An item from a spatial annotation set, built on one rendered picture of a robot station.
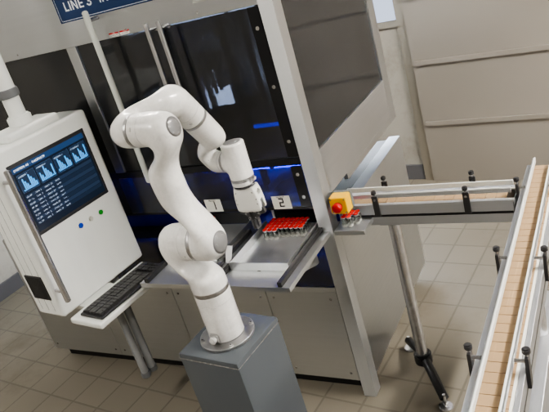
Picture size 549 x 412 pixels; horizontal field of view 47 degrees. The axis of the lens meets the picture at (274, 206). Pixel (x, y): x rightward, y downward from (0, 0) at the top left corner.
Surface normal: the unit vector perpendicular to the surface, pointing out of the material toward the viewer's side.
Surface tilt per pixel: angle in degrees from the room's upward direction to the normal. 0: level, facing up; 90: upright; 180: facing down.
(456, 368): 0
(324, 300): 90
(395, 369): 0
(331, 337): 90
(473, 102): 90
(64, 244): 90
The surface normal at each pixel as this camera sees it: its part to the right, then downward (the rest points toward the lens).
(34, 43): -0.43, 0.47
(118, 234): 0.81, 0.02
